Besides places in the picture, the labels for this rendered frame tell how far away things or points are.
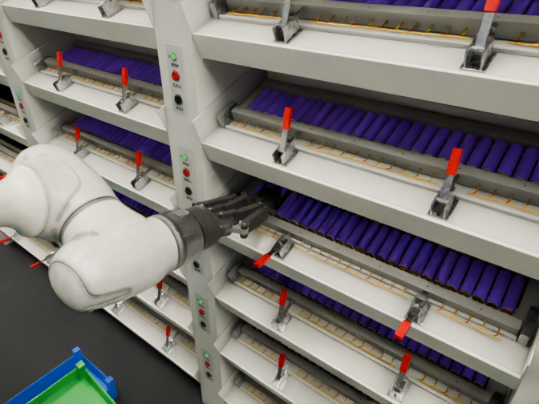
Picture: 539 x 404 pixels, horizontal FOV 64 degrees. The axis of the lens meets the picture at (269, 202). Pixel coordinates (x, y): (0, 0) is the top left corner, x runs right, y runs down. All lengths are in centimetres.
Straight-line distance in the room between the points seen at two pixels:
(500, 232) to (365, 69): 27
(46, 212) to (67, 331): 116
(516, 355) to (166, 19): 76
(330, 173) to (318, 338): 39
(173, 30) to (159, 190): 41
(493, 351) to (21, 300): 169
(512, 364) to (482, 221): 22
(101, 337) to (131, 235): 113
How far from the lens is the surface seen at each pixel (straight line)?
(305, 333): 94
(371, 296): 76
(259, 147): 77
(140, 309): 158
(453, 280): 76
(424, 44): 60
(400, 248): 79
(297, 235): 82
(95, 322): 177
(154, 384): 152
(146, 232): 61
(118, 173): 118
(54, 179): 66
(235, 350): 117
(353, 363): 91
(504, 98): 55
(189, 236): 65
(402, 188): 65
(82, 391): 147
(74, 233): 63
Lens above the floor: 119
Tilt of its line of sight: 31 degrees down
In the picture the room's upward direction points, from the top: straight up
